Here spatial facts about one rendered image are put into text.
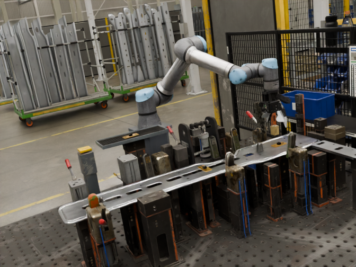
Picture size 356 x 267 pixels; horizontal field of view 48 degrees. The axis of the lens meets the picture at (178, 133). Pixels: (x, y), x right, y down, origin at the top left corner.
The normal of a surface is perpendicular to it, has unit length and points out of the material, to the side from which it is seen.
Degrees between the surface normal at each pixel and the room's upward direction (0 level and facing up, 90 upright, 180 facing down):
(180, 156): 90
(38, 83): 86
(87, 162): 90
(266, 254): 0
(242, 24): 90
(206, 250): 0
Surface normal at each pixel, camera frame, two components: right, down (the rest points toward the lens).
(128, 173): 0.45, 0.19
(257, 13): -0.83, 0.26
